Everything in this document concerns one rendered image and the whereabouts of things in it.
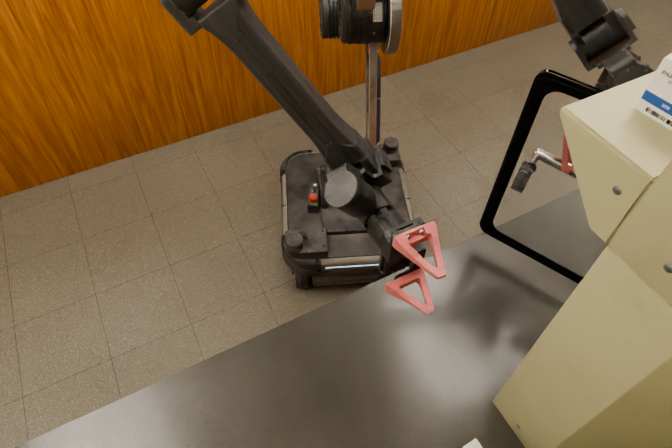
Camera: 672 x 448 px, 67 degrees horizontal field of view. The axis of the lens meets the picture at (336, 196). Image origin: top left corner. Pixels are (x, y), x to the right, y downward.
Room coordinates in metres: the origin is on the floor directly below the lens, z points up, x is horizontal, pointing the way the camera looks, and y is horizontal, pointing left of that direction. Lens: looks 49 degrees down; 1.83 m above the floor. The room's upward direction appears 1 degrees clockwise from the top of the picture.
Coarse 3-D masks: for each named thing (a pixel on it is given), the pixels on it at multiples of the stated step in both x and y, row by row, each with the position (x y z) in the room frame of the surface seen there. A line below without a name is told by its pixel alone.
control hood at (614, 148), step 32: (608, 96) 0.42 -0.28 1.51; (640, 96) 0.42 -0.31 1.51; (576, 128) 0.38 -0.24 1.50; (608, 128) 0.37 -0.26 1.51; (640, 128) 0.37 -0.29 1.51; (576, 160) 0.37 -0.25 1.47; (608, 160) 0.34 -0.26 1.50; (640, 160) 0.33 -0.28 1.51; (608, 192) 0.33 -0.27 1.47; (640, 192) 0.31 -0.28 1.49; (608, 224) 0.31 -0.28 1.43
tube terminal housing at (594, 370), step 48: (624, 240) 0.30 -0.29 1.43; (576, 288) 0.30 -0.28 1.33; (624, 288) 0.27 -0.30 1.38; (576, 336) 0.27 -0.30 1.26; (624, 336) 0.24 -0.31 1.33; (528, 384) 0.28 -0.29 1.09; (576, 384) 0.24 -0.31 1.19; (624, 384) 0.21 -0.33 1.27; (528, 432) 0.24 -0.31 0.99; (576, 432) 0.21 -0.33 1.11; (624, 432) 0.20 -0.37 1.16
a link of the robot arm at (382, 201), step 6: (372, 186) 0.54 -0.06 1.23; (378, 192) 0.53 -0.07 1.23; (378, 198) 0.51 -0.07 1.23; (384, 198) 0.52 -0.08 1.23; (378, 204) 0.50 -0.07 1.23; (384, 204) 0.50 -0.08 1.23; (390, 204) 0.51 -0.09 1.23; (372, 210) 0.49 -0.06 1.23; (378, 210) 0.49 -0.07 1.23; (366, 216) 0.49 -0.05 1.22; (366, 222) 0.48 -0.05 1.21
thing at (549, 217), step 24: (552, 72) 0.63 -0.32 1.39; (552, 96) 0.62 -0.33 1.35; (552, 120) 0.61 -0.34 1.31; (528, 144) 0.63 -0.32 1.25; (552, 144) 0.61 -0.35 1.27; (552, 168) 0.60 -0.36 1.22; (528, 192) 0.61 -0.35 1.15; (552, 192) 0.59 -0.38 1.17; (576, 192) 0.57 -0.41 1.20; (504, 216) 0.62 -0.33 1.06; (528, 216) 0.60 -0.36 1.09; (552, 216) 0.57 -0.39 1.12; (576, 216) 0.55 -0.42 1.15; (528, 240) 0.58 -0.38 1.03; (552, 240) 0.56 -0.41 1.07; (576, 240) 0.54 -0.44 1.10; (600, 240) 0.52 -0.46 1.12; (576, 264) 0.53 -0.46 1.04
